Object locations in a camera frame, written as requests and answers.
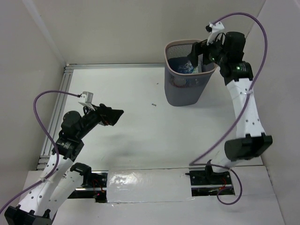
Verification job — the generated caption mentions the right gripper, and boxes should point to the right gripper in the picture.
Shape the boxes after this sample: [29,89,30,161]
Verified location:
[187,33,229,67]

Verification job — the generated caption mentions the clear bottle blue label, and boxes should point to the clear bottle blue label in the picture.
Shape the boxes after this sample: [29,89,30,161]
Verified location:
[177,60,194,74]

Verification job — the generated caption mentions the clear bottle green white label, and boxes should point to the clear bottle green white label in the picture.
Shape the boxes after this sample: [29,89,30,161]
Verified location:
[193,60,203,74]

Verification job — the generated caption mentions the clear bottle red cap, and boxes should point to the clear bottle red cap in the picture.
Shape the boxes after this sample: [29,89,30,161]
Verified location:
[170,78,189,88]

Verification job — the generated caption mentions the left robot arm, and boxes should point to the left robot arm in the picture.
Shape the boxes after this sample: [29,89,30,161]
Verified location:
[4,104,124,225]

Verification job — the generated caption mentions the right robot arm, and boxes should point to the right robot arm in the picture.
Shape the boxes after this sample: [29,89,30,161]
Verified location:
[188,32,273,184]

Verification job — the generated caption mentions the grey mesh waste bin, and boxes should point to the grey mesh waste bin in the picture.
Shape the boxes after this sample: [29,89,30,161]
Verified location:
[164,39,217,106]

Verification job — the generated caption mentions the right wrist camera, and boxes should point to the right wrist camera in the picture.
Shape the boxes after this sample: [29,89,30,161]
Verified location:
[205,22,225,45]

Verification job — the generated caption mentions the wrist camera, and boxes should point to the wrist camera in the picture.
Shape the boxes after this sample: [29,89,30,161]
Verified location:
[78,91,95,111]
[205,22,225,45]

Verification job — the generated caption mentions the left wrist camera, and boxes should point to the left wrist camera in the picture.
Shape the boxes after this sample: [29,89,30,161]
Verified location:
[78,91,95,111]

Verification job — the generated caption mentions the aluminium rail frame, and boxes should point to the aluminium rail frame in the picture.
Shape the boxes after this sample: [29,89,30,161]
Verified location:
[36,63,164,171]

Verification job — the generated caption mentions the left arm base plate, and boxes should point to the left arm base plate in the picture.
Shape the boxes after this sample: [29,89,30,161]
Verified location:
[68,171,108,203]

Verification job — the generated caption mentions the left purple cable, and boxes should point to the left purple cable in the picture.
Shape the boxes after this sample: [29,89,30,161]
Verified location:
[0,90,82,214]

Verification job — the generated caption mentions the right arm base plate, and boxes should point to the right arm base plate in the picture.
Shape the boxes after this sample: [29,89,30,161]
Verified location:
[185,169,235,197]

